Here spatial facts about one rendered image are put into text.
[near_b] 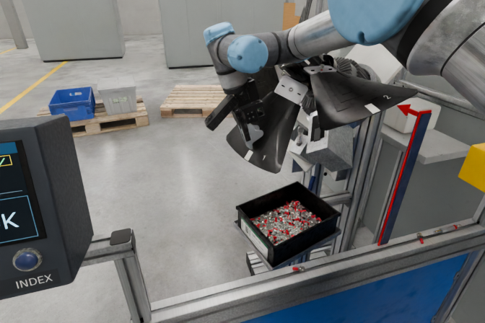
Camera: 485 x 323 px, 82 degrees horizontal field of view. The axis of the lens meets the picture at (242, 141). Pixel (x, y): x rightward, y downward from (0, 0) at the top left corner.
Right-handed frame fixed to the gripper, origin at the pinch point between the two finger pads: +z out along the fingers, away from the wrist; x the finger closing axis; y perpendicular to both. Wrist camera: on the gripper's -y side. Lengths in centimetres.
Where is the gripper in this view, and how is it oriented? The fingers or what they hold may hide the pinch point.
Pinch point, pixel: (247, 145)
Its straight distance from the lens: 84.9
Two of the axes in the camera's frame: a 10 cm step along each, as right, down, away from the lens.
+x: -2.8, -4.5, 8.5
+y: 9.2, -3.9, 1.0
